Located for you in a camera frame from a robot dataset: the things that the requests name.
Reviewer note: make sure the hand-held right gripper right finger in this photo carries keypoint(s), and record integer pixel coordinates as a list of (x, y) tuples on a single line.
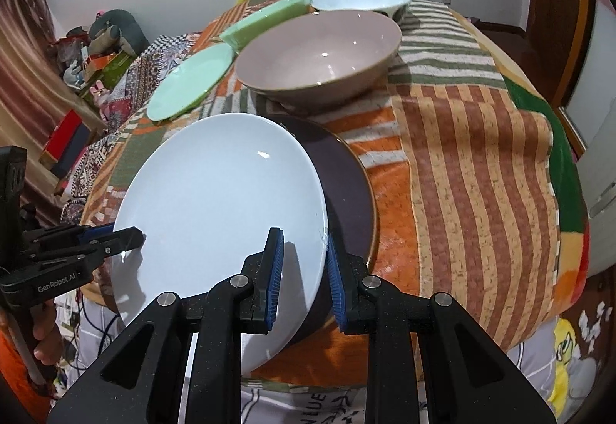
[(337, 296)]

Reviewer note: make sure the white plate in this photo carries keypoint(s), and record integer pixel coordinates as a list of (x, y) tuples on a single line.
[(216, 193)]

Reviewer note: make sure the white refrigerator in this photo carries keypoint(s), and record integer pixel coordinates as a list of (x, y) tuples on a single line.
[(599, 116)]

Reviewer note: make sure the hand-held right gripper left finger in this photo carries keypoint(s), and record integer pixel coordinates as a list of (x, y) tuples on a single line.
[(273, 282)]

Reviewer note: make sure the patterned quilt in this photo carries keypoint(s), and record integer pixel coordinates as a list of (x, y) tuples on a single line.
[(96, 164)]

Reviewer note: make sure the dark brown plate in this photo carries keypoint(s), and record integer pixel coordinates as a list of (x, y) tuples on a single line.
[(346, 193)]

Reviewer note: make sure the green rectangular plate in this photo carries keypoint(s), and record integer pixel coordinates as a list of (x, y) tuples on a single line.
[(260, 22)]

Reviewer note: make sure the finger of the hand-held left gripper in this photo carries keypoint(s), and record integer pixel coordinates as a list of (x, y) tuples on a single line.
[(127, 238), (98, 231)]

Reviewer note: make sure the red box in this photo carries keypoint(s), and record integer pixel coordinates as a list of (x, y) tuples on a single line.
[(62, 135)]

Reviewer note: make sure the green round plate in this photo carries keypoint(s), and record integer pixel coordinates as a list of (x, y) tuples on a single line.
[(192, 77)]

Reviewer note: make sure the green box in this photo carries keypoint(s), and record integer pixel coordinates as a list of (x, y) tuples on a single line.
[(115, 68)]

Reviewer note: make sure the striped patchwork blanket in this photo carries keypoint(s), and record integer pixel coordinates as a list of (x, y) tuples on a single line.
[(457, 164)]

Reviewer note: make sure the large grey bowl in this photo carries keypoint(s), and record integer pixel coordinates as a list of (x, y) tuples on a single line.
[(317, 53)]

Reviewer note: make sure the pink bunny toy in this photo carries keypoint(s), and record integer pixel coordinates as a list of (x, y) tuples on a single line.
[(98, 92)]

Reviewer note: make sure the person's left hand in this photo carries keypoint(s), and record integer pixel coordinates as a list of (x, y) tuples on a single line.
[(44, 332)]

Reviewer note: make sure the brown curtain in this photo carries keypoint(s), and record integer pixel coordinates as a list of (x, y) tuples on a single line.
[(24, 68)]

